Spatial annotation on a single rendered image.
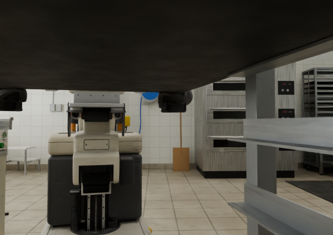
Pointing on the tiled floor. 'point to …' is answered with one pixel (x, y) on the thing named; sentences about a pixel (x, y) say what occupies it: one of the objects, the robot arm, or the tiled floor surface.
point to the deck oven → (238, 125)
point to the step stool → (24, 157)
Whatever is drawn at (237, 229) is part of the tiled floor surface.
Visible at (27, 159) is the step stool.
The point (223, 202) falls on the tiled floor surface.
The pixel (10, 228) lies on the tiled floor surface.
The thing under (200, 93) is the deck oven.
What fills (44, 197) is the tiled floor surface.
